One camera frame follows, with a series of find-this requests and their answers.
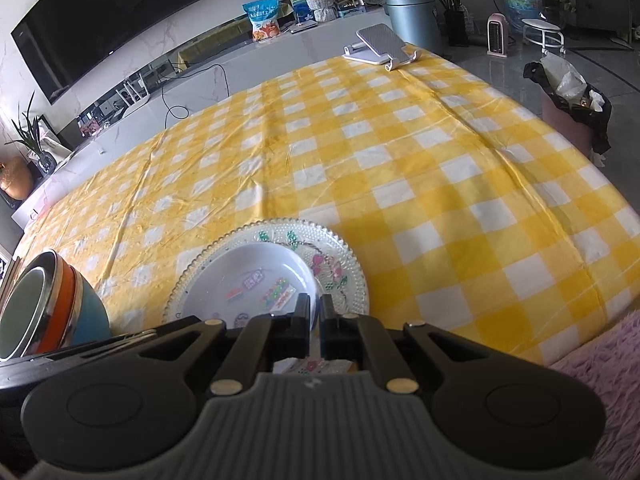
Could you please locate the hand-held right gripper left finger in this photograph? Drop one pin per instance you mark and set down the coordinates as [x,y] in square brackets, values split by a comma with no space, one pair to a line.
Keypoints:
[305,315]

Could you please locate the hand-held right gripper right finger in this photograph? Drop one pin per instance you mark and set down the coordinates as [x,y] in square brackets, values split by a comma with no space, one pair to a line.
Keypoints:
[325,317]

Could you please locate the clear patterned glass plate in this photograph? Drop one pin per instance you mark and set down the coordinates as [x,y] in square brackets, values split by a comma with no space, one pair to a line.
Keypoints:
[345,275]

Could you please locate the orange steel bowl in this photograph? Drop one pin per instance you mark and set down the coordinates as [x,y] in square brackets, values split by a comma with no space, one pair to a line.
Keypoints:
[25,310]

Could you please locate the white patterned bowl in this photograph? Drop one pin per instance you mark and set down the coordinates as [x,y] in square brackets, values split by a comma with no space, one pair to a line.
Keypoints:
[235,275]

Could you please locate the teal steel bowl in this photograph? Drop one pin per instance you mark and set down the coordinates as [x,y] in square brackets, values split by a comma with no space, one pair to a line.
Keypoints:
[92,310]

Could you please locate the yellow checked tablecloth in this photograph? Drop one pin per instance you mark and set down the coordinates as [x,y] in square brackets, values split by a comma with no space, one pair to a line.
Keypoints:
[400,185]

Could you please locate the orange vase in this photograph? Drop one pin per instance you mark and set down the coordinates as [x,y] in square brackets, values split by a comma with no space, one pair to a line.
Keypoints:
[15,180]

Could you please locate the plant in glass vase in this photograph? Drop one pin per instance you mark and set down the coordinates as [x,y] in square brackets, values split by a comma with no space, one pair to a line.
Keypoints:
[45,160]

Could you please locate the white marble tv console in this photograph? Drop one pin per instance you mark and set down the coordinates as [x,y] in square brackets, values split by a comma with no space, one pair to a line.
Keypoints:
[250,65]

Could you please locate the white router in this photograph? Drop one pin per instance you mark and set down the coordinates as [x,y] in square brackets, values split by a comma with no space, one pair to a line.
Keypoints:
[135,95]

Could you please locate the white phone stand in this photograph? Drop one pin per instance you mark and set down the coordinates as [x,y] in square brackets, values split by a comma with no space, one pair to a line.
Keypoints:
[380,42]

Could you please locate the purple fuzzy blanket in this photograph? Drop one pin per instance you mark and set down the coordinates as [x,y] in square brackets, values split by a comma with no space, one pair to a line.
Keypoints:
[605,400]

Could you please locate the blue snack bag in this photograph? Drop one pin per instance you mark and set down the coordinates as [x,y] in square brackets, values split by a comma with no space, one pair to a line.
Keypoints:
[261,20]

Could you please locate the white knit basket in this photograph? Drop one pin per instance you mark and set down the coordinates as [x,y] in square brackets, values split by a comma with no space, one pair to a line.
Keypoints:
[321,7]

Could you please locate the blue tin box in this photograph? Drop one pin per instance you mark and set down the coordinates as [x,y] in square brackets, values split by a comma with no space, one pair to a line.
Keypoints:
[350,8]

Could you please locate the grey pedal bin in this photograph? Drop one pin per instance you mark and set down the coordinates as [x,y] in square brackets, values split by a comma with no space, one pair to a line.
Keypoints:
[412,20]

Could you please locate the potted plant in black pot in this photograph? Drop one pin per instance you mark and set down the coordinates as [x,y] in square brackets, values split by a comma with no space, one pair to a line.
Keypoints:
[456,25]

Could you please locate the pink bin with black bag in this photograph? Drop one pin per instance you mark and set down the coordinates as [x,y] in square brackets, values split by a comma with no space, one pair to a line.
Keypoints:
[575,115]

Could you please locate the pink space heater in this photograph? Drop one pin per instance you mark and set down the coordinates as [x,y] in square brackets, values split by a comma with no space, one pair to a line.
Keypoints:
[497,35]

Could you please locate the black television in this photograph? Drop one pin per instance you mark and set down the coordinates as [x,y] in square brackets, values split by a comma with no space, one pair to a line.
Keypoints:
[95,20]

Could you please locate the white round rolling stool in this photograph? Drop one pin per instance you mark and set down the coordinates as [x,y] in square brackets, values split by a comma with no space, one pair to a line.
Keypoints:
[542,27]

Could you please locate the grey cabinet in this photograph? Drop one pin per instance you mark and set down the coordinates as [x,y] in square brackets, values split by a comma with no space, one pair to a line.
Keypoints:
[605,0]

